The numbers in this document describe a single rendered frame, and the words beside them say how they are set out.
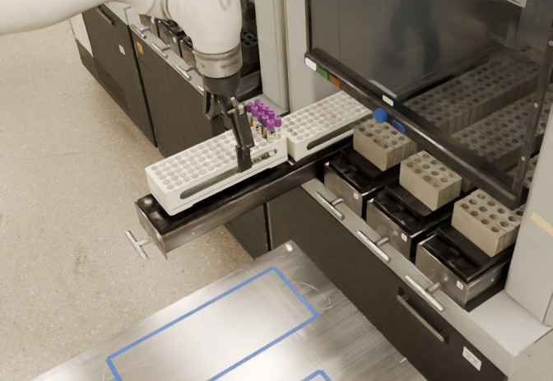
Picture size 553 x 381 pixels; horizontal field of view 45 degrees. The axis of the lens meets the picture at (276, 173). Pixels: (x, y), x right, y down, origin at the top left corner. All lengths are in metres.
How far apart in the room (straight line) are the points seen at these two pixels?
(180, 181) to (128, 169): 1.49
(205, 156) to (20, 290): 1.27
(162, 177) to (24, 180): 1.62
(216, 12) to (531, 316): 0.80
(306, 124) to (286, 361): 0.59
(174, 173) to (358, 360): 0.54
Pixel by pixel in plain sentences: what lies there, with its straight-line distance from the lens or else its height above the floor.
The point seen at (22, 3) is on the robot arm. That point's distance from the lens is 1.05.
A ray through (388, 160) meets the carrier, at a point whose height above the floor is 0.85.
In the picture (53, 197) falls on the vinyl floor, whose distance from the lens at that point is 2.83.
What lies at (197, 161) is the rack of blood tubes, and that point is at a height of 0.89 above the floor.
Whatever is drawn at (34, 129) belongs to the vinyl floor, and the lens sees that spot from 3.23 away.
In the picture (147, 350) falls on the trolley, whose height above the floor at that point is 0.82.
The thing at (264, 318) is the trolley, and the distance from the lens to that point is 1.20.
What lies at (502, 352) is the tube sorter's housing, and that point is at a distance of 1.31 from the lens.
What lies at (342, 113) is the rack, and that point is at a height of 0.86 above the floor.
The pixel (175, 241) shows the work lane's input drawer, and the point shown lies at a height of 0.78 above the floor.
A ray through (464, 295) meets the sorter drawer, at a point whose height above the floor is 0.78.
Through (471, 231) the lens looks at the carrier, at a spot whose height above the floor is 0.84.
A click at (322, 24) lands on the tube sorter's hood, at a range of 1.44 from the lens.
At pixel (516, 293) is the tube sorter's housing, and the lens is 1.34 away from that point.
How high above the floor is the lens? 1.78
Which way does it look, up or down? 41 degrees down
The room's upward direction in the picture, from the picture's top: 5 degrees counter-clockwise
